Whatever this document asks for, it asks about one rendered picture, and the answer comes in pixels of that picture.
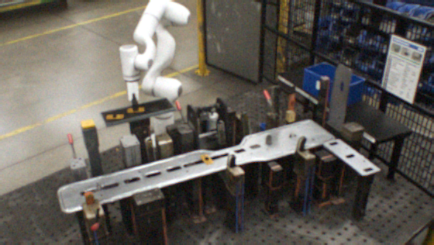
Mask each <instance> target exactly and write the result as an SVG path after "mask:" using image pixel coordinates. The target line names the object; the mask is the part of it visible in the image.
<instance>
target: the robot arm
mask: <svg viewBox="0 0 434 245"><path fill-rule="evenodd" d="M190 21H191V14H190V12H189V11H188V10H187V9H186V8H185V7H184V6H182V5H179V4H177V3H175V2H172V1H169V0H150V2H149V4H148V6H147V7H146V10H145V12H144V13H143V16H142V18H141V20H140V21H139V24H138V26H137V27H136V30H135V32H134V34H133V39H134V40H135V41H136V42H137V43H138V44H140V45H143V46H145V47H146V52H145V53H144V54H139V53H138V50H137V46H135V45H125V46H123V47H121V48H120V54H121V61H122V72H123V78H124V79H125V81H127V87H128V95H129V101H132V107H133V111H139V104H138V101H137V100H138V99H139V91H138V80H139V79H140V71H148V73H147V74H146V76H145V78H144V79H143V83H142V89H143V93H144V94H146V95H148V96H150V97H155V98H169V100H170V101H171V102H172V103H173V105H174V103H175V102H176V101H177V100H178V99H179V98H180V97H181V95H182V92H183V87H182V84H181V83H180V82H179V80H177V79H174V78H167V77H161V76H160V72H161V71H162V70H163V69H164V68H167V67H169V66H170V65H171V63H172V61H173V59H174V52H175V46H176V44H175V41H174V38H173V37H172V35H171V34H170V33H169V31H168V29H167V26H186V25H187V24H189V22H190ZM154 31H155V32H156V35H157V50H156V47H155V45H154V43H153V41H152V40H151V38H152V35H153V33H154ZM173 123H174V112H170V113H167V114H162V115H158V116H153V128H154V134H153V135H151V139H152V140H153V147H154V148H156V147H155V139H154V136H155V135H158V134H161V133H166V132H167V128H166V125H170V124H173Z"/></svg>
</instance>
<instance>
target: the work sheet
mask: <svg viewBox="0 0 434 245"><path fill-rule="evenodd" d="M428 47H429V46H426V45H425V44H422V43H419V42H416V41H414V40H410V39H408V38H406V37H403V36H400V35H398V34H396V33H391V37H390V41H389V45H388V49H387V56H386V61H385V65H384V72H383V75H382V79H381V87H380V88H379V89H381V90H383V91H385V92H387V93H389V94H390V95H393V96H394V97H396V98H399V99H401V100H402V101H403V102H406V103H408V104H409V105H412V106H414V103H416V102H415V97H416V94H417V91H418V87H419V81H420V77H421V74H422V69H423V66H424V63H425V57H426V54H427V50H428ZM429 49H430V47H429ZM390 56H391V57H392V61H391V57H390ZM389 57H390V61H389ZM388 61H389V65H388ZM390 62H391V68H390V72H389V76H388V71H389V67H390ZM387 67H388V70H387ZM386 71H387V77H388V80H387V77H386V81H387V88H386V90H385V86H384V79H385V75H386ZM386 81H385V85H386ZM383 86H384V89H383Z"/></svg>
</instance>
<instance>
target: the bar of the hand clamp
mask: <svg viewBox="0 0 434 245"><path fill-rule="evenodd" d="M281 92H282V90H281V88H280V86H279V85H275V86H272V112H273V113H274V115H275V117H274V118H275V119H276V110H277V113H278V116H277V117H279V118H280V117H281V107H280V93H281Z"/></svg>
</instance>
